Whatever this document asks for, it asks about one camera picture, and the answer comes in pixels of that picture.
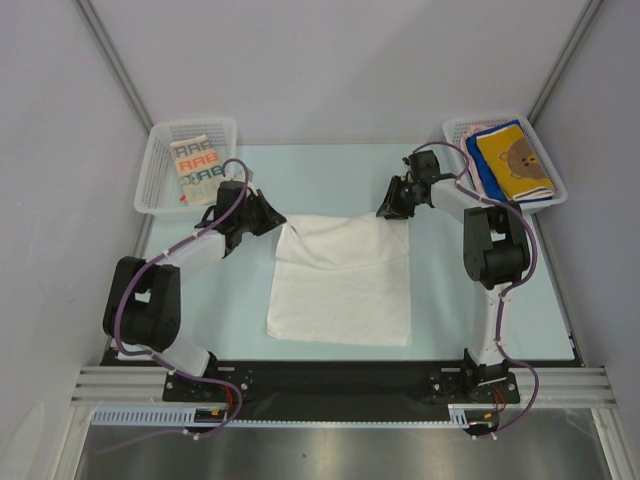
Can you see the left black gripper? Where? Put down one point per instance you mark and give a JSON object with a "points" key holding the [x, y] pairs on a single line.
{"points": [[271, 218]]}

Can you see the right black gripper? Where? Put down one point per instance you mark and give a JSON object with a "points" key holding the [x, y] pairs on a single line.
{"points": [[400, 194]]}

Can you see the white towel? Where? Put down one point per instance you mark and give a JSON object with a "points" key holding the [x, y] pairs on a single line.
{"points": [[342, 280]]}

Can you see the yellow brown bear towel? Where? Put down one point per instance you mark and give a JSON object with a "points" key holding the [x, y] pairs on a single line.
{"points": [[514, 163]]}

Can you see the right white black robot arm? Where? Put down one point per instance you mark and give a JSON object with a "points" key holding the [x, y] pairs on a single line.
{"points": [[498, 253]]}

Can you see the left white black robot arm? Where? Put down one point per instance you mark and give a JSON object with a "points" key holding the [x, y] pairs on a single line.
{"points": [[144, 306]]}

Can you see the printed letters towel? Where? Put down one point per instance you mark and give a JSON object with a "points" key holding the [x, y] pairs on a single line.
{"points": [[198, 168]]}

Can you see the blue towel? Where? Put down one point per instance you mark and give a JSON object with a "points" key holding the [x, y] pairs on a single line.
{"points": [[490, 184]]}

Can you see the left white plastic basket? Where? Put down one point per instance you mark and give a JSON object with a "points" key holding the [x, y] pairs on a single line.
{"points": [[159, 191]]}

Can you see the pink towel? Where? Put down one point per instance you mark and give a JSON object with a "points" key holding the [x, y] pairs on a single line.
{"points": [[473, 170]]}

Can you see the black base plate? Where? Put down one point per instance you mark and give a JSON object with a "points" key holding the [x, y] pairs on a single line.
{"points": [[347, 391]]}

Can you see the left aluminium corner post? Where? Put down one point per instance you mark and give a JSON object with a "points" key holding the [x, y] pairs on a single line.
{"points": [[98, 32]]}

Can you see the aluminium corner post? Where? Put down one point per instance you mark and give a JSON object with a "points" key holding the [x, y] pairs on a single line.
{"points": [[587, 17], [98, 32]]}

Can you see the right aluminium corner post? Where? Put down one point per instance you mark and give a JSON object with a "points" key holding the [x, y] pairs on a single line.
{"points": [[587, 17]]}

